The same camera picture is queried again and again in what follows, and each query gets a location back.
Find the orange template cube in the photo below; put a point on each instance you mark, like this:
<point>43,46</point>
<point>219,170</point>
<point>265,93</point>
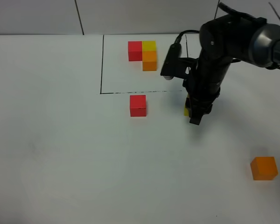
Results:
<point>149,60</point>

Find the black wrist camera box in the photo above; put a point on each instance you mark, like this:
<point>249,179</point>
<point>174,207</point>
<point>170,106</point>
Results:
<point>174,65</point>

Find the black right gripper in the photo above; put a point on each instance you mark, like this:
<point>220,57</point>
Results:
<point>203,84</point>

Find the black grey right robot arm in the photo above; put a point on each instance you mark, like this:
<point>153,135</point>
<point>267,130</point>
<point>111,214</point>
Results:
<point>223,40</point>

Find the red template cube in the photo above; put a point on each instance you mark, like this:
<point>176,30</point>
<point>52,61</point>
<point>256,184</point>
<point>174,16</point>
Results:
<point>135,50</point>

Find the yellow template cube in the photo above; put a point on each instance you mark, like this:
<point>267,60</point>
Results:
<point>149,46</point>

